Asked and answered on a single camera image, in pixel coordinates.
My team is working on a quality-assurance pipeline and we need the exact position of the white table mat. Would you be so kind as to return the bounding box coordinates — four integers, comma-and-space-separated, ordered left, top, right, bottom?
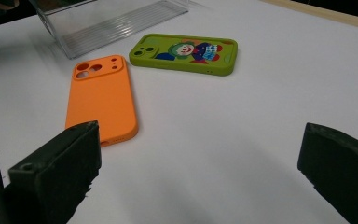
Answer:
0, 0, 358, 224

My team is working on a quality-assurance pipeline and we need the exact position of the clear acrylic rack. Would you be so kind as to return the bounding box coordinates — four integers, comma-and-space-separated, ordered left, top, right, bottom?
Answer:
29, 0, 189, 60

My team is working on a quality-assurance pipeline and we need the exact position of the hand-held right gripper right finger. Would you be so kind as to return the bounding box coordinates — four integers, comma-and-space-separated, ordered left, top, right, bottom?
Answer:
297, 122, 358, 224

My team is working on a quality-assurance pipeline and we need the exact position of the wooden table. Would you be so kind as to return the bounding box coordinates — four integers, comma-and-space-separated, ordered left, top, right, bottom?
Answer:
259, 0, 358, 32

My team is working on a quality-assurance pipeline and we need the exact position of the orange phone case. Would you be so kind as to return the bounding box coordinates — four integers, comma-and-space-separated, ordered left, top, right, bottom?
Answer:
64, 54, 139, 147

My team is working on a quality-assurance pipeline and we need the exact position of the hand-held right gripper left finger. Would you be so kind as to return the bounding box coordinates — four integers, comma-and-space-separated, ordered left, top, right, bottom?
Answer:
3, 120, 103, 224

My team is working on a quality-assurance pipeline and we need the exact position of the green cartoon phone case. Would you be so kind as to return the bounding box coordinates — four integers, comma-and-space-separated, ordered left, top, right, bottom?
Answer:
128, 33, 239, 77

